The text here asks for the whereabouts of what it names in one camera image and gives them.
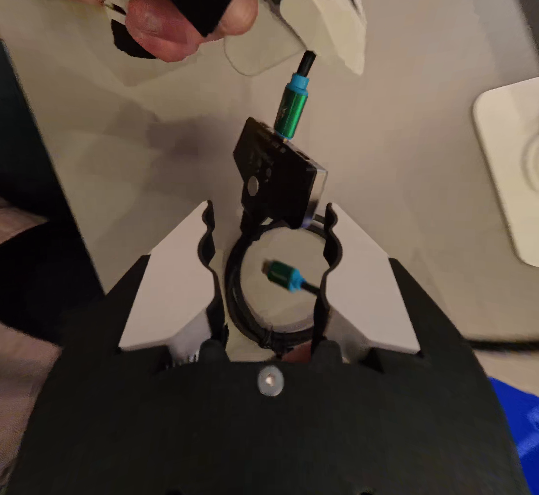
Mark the person's right hand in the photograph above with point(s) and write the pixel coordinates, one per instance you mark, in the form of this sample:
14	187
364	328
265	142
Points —
299	354

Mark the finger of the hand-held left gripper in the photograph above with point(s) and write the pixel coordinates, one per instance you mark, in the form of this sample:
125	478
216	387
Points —
328	19

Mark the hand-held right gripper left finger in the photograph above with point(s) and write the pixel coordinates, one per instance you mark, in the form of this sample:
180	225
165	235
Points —
168	301

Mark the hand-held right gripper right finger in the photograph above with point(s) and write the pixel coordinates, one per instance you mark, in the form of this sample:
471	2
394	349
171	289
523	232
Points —
366	301

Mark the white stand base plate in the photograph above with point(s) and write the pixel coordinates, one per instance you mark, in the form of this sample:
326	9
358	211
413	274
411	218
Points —
505	145

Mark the blue storage bin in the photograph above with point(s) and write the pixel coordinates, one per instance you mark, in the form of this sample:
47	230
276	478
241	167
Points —
522	419

